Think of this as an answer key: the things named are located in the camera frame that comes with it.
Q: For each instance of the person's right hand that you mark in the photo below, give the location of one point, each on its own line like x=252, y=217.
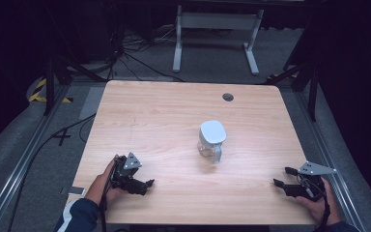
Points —
x=320, y=206

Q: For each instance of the white metal table frame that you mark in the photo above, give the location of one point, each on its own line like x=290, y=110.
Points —
x=217, y=21

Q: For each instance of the grey table grommet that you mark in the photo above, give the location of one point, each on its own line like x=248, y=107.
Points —
x=228, y=97

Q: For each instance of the person's left hand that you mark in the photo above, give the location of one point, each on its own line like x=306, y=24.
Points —
x=101, y=188

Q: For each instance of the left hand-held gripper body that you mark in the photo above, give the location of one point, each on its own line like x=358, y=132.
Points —
x=127, y=170

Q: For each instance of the silver tape strip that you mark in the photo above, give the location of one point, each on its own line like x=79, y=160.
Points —
x=74, y=190

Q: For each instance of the clear jug with white lid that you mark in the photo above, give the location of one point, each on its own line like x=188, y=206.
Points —
x=212, y=138

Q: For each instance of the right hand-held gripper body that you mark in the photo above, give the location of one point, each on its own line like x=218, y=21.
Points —
x=310, y=183

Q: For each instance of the black metal stand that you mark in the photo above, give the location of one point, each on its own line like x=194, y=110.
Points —
x=312, y=93
x=50, y=87

